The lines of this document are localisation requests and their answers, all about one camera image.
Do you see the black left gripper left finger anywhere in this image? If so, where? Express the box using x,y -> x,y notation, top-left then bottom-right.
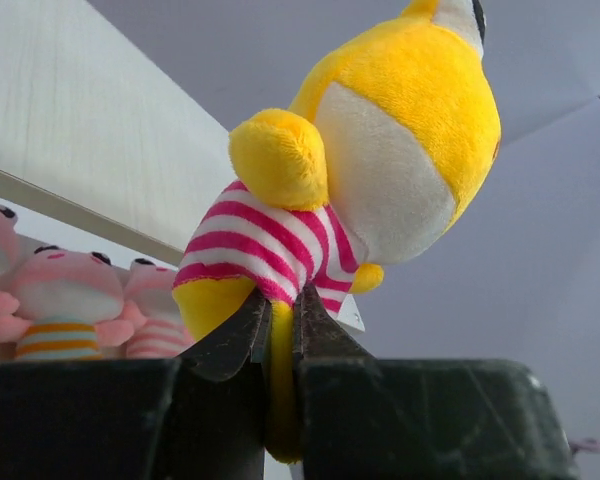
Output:
0,293 -> 270,479

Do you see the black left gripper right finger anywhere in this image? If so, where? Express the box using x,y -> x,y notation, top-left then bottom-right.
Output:
293,287 -> 580,479

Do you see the pink toy orange striped shirt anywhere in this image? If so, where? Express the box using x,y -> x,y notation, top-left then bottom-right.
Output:
13,245 -> 135,361

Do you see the yellow toy pink striped shirt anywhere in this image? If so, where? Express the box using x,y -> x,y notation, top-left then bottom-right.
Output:
172,1 -> 501,463

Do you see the white two-tier wooden shelf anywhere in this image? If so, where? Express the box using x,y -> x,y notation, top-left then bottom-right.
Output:
0,1 -> 233,264

